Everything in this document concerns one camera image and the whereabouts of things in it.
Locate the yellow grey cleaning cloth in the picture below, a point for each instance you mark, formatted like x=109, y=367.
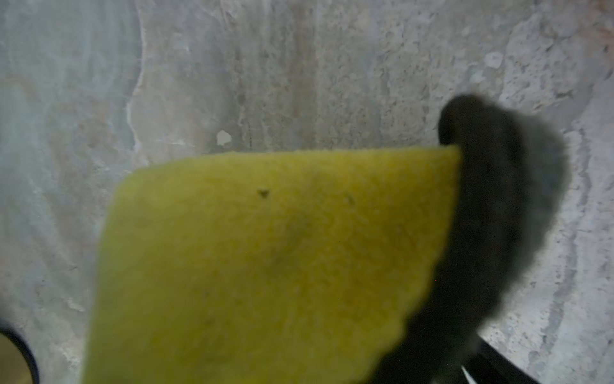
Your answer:
x=327, y=266

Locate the gold thermos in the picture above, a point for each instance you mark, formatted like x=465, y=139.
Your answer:
x=18, y=364

